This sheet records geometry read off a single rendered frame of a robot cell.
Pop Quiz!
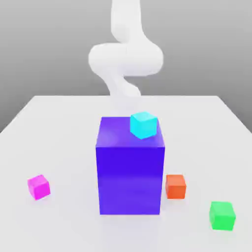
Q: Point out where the small cyan cube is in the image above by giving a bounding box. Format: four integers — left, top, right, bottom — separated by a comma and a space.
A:
129, 111, 158, 140

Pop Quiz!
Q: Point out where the small orange cube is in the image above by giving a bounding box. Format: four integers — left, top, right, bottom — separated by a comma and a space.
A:
165, 174, 187, 200

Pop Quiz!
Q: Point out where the small magenta cube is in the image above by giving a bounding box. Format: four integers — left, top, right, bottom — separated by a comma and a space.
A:
27, 174, 51, 201

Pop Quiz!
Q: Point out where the small green cube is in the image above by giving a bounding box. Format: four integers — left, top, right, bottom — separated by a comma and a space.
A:
209, 201, 236, 231

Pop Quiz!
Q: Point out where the large purple box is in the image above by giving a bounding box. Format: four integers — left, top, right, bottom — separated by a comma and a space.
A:
95, 116, 165, 216

